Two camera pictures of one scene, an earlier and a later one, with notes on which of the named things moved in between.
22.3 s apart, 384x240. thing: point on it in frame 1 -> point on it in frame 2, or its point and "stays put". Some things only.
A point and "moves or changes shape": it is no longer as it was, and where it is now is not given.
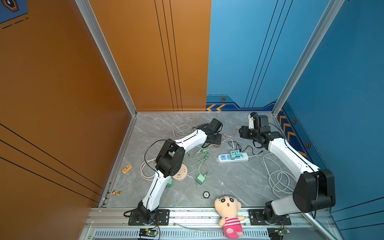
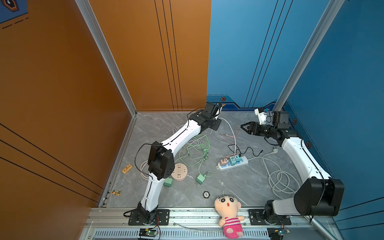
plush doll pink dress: (227, 206) stays put
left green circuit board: (147, 232) stays put
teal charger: (232, 156) moves or changes shape
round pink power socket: (182, 174) stays put
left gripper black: (219, 140) -> (216, 126)
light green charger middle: (200, 179) stays put
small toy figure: (116, 193) stays put
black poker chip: (206, 194) stays put
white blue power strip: (226, 158) -> (244, 161)
